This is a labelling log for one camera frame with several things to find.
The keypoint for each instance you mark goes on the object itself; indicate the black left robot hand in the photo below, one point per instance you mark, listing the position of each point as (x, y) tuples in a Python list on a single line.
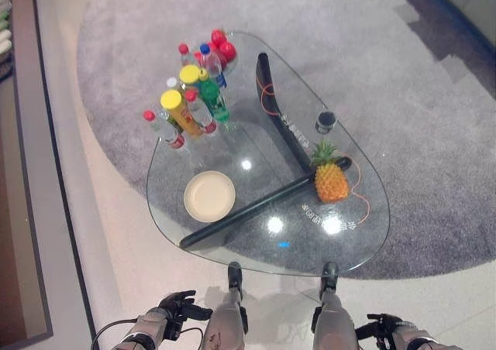
[(182, 301)]

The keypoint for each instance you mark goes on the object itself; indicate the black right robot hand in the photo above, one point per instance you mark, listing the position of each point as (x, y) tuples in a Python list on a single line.
[(383, 322)]

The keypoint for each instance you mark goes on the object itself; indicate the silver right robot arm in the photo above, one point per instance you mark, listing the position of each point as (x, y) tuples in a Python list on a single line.
[(414, 336)]

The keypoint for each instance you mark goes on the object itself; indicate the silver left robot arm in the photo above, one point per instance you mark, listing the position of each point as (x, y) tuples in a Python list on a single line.
[(149, 323)]

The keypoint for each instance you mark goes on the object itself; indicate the cream round plate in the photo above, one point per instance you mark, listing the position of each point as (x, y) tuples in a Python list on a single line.
[(209, 196)]

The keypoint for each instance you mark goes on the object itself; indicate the dark right robot foot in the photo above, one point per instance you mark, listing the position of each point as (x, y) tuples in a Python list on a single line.
[(330, 274)]

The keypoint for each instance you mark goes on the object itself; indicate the straight black table beam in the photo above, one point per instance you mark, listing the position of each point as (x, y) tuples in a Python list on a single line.
[(248, 210)]

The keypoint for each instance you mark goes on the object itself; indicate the glass coffee table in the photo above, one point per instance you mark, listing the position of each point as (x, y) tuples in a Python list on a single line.
[(267, 195)]

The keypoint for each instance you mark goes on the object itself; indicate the orange toy pineapple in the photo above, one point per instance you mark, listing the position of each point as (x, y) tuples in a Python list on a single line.
[(330, 181)]

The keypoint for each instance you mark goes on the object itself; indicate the red cap water bottle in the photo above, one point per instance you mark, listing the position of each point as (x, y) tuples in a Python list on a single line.
[(187, 55), (202, 114), (166, 131)]

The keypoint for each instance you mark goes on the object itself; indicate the yellow lid snack canister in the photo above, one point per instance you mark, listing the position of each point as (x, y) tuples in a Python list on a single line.
[(190, 75), (182, 114)]

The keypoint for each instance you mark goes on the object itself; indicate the green soda bottle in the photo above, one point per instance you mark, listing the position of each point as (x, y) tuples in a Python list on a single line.
[(215, 100)]

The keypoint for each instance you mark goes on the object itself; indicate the small black cup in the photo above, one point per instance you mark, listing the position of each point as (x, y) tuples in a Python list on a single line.
[(324, 121)]

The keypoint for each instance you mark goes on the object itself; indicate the white cap bottle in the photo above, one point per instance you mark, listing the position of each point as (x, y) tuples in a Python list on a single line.
[(171, 83)]

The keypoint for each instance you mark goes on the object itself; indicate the curved black table beam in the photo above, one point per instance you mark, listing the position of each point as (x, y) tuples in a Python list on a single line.
[(267, 90)]

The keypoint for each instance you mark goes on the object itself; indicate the blue cap water bottle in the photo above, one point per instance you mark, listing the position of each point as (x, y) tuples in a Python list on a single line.
[(211, 61)]

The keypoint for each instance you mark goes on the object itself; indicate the round grey rug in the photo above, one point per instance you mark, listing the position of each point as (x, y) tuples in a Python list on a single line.
[(348, 55)]

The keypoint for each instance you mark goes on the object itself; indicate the dark grey furniture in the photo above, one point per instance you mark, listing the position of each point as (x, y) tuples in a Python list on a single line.
[(457, 13)]

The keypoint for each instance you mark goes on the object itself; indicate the brown cabinet with grey frame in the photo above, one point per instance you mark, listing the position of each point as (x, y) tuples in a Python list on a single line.
[(15, 210)]

